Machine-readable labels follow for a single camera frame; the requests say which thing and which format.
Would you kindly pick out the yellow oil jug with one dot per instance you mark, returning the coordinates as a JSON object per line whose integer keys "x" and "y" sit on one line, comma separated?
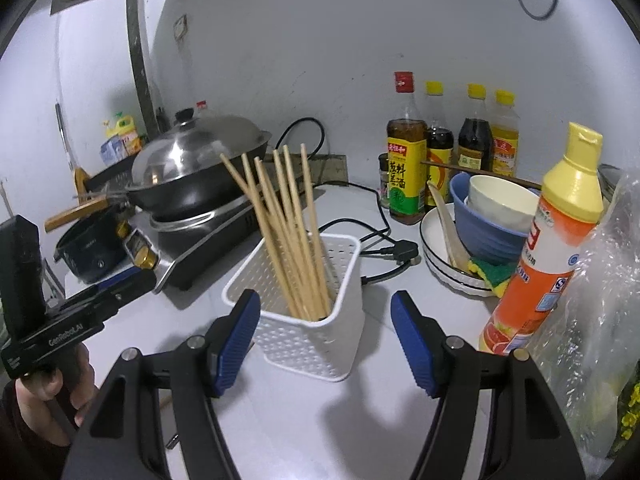
{"x": 125, "y": 132}

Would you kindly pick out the orange dish soap bottle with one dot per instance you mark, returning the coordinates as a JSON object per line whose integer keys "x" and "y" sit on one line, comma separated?
{"x": 545, "y": 270}

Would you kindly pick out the dark vertical pipe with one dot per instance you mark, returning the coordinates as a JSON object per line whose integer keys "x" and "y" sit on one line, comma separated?
{"x": 141, "y": 70}

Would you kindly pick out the white perforated plastic basket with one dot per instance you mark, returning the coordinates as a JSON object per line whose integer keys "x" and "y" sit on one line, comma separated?
{"x": 305, "y": 345}

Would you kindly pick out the wooden spoon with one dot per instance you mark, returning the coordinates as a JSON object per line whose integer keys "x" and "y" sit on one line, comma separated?
{"x": 447, "y": 225}

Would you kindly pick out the person's left forearm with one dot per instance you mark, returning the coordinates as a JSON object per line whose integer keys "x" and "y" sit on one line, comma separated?
{"x": 25, "y": 440}

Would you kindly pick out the dark soy sauce bottle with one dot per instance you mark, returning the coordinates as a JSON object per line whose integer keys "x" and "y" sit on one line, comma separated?
{"x": 440, "y": 150}
{"x": 475, "y": 145}

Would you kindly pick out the yellow liquid bottle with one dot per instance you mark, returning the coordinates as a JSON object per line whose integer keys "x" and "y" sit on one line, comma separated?
{"x": 505, "y": 145}

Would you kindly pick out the cooking wine bottle red cap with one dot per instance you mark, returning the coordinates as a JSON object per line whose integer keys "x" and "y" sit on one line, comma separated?
{"x": 406, "y": 170}

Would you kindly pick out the dark brown chopstick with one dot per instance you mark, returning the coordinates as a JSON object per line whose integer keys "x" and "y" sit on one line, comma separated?
{"x": 450, "y": 166}

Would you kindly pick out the steel wok lid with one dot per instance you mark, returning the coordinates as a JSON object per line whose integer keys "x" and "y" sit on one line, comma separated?
{"x": 200, "y": 152}

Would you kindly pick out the brown cardboard piece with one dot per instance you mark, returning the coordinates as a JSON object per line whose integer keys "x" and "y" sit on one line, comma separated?
{"x": 335, "y": 167}

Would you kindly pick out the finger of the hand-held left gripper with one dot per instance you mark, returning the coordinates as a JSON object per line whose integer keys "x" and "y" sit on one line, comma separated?
{"x": 132, "y": 285}

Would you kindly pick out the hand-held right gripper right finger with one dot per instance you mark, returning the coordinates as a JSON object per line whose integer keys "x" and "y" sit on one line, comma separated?
{"x": 415, "y": 345}

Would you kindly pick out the clear bottle red cap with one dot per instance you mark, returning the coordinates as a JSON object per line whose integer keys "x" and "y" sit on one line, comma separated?
{"x": 201, "y": 107}

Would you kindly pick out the white plate black rim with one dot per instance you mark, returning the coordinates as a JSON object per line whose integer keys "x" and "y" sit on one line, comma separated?
{"x": 440, "y": 260}

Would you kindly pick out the white bowl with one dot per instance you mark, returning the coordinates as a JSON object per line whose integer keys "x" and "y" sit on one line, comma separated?
{"x": 500, "y": 205}

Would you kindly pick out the small spice jar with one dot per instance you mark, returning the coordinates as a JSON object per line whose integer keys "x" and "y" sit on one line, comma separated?
{"x": 384, "y": 185}

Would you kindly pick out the clear plastic bag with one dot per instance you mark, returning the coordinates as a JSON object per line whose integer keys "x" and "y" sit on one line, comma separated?
{"x": 600, "y": 310}

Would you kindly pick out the silver induction cooker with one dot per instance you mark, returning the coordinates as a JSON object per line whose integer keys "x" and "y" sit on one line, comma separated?
{"x": 200, "y": 245}

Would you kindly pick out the bundle of light chopsticks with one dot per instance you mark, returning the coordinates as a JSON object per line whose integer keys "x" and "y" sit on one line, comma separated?
{"x": 295, "y": 260}

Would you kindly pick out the person's left hand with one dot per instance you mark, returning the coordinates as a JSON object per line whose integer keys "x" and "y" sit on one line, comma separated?
{"x": 50, "y": 385}

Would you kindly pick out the blue bowl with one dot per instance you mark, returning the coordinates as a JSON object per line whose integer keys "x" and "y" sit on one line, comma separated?
{"x": 495, "y": 245}

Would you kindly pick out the small black electric pot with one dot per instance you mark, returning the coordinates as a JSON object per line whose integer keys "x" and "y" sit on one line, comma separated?
{"x": 90, "y": 255}

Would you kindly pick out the blue white carton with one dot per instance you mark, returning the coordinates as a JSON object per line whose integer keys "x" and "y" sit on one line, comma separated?
{"x": 112, "y": 150}

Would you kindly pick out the yellow green sponge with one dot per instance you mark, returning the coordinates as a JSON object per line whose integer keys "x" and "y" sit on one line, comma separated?
{"x": 492, "y": 271}

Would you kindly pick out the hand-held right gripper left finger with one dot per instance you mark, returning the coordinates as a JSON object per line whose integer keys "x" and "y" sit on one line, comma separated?
{"x": 235, "y": 340}

